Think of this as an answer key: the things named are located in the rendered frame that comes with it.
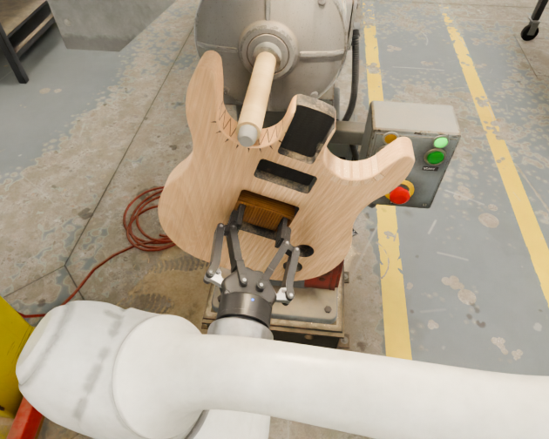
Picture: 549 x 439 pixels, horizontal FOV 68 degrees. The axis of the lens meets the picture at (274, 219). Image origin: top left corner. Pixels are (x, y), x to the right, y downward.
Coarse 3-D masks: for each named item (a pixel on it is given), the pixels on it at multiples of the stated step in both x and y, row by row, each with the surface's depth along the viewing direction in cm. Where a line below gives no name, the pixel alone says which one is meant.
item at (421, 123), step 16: (368, 112) 81; (384, 112) 77; (400, 112) 77; (416, 112) 77; (432, 112) 77; (448, 112) 77; (368, 128) 79; (384, 128) 74; (400, 128) 73; (416, 128) 73; (432, 128) 73; (448, 128) 73; (368, 144) 77; (384, 144) 75; (416, 144) 74; (448, 144) 74; (416, 160) 77; (448, 160) 77; (416, 176) 80; (432, 176) 80; (416, 192) 84; (432, 192) 83
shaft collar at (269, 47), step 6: (264, 42) 63; (258, 48) 62; (264, 48) 62; (270, 48) 62; (276, 48) 63; (258, 54) 63; (276, 54) 62; (252, 60) 64; (276, 60) 63; (276, 66) 64
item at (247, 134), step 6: (246, 126) 51; (252, 126) 51; (240, 132) 50; (246, 132) 50; (252, 132) 50; (240, 138) 50; (246, 138) 50; (252, 138) 50; (246, 144) 51; (252, 144) 51
